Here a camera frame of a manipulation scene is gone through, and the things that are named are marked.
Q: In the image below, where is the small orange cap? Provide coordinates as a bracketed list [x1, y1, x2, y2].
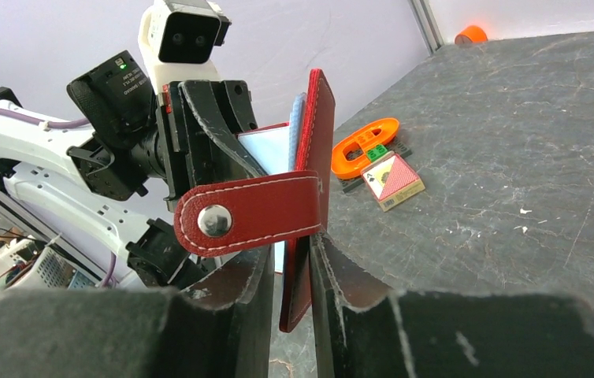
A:
[454, 25, 488, 45]

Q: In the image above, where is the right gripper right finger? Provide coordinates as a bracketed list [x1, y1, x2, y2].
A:
[310, 233, 594, 377]

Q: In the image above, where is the black toy base plate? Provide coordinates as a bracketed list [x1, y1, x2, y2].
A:
[332, 137, 413, 193]

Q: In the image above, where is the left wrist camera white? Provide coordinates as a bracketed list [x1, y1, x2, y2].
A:
[137, 0, 232, 95]

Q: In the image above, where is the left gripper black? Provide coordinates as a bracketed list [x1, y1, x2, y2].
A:
[158, 80, 266, 201]

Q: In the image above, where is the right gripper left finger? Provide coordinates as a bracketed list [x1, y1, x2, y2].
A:
[0, 247, 273, 377]

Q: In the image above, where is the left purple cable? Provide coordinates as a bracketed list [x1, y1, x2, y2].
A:
[0, 102, 92, 131]

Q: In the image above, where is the green toy brick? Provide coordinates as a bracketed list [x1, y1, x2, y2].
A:
[366, 144, 388, 162]

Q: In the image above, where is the red leather card holder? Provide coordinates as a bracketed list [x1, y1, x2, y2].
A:
[174, 69, 336, 332]

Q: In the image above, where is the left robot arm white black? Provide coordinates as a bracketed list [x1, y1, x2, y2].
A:
[0, 49, 265, 287]

